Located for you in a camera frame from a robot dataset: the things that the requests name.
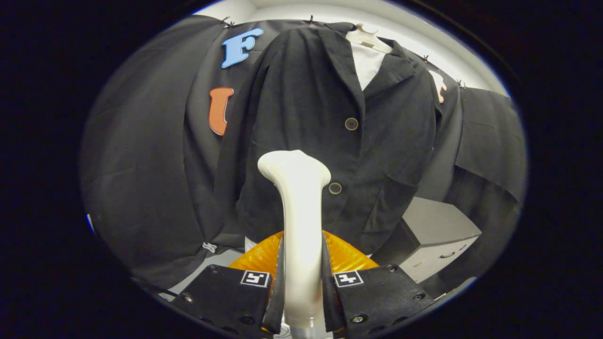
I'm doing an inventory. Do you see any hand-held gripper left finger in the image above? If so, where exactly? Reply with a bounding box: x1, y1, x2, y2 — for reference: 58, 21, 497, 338
172, 231, 286, 339

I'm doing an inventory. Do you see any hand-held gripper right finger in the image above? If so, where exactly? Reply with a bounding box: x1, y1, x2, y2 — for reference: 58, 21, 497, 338
322, 229, 436, 337

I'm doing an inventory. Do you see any white garment steamer head with hose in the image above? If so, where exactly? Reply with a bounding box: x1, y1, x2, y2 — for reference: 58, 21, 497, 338
257, 150, 332, 339

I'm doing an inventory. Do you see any black jacket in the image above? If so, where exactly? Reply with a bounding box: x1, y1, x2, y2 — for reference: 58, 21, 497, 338
214, 21, 443, 255

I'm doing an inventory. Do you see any grey cabinet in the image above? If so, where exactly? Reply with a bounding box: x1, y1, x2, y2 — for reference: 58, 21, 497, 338
372, 196, 482, 284

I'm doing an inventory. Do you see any black backdrop cloth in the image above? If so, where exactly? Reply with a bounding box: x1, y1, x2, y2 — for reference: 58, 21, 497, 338
79, 14, 528, 290

